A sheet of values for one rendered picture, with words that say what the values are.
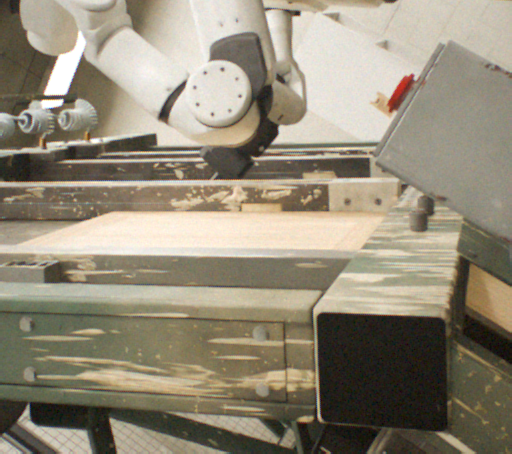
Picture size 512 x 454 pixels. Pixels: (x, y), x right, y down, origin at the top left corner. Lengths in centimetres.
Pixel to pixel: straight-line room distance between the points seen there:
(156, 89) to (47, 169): 133
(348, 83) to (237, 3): 430
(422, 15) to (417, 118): 590
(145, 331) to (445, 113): 35
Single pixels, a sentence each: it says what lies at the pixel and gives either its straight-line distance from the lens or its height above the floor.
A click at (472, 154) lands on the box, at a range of 67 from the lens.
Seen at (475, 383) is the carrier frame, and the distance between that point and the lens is 72.
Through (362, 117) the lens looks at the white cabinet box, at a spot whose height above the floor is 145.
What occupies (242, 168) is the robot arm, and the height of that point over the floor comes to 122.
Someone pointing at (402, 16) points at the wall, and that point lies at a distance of 659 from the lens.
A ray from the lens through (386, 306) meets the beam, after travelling 71.
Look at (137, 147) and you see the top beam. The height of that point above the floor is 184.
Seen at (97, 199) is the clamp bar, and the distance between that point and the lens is 161.
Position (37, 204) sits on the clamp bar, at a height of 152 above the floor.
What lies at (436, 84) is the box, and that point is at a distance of 67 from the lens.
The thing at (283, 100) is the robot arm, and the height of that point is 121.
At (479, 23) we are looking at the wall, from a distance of 652.
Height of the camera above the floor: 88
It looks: 10 degrees up
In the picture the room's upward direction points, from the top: 58 degrees counter-clockwise
